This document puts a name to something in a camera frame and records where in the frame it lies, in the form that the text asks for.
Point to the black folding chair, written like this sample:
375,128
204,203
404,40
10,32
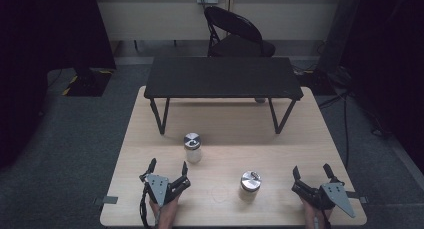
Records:
240,32

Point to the black raised shelf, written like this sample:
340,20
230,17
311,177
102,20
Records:
221,77

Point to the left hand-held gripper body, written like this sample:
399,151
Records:
159,187

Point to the glass jar with white powder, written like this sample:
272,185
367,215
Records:
192,149

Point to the black stand base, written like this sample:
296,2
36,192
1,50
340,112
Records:
88,82

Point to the person's left hand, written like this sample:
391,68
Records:
165,215

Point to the person's right hand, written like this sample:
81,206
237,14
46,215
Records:
316,219

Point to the dark curtain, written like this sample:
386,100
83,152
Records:
43,55
393,72

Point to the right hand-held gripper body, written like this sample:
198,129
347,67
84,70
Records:
335,194

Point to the grey metal bracket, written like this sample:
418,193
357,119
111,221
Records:
108,200
360,198

